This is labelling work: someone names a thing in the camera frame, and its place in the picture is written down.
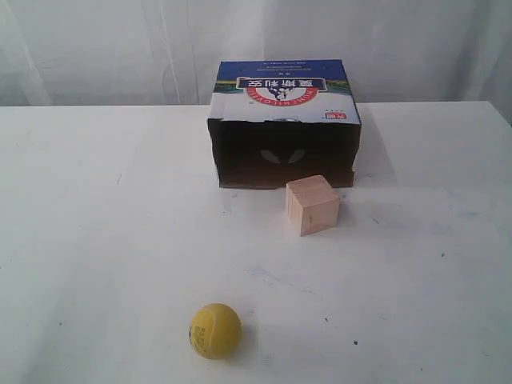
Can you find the printed cardboard box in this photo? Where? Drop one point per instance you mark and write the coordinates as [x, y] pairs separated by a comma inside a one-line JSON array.
[[272, 122]]

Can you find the yellow tennis ball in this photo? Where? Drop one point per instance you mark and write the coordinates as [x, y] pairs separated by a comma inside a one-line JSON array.
[[215, 331]]

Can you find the wooden cube block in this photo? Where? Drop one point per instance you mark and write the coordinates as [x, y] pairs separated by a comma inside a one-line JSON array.
[[312, 205]]

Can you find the white backdrop curtain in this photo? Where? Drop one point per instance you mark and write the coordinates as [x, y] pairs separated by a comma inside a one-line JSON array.
[[167, 52]]

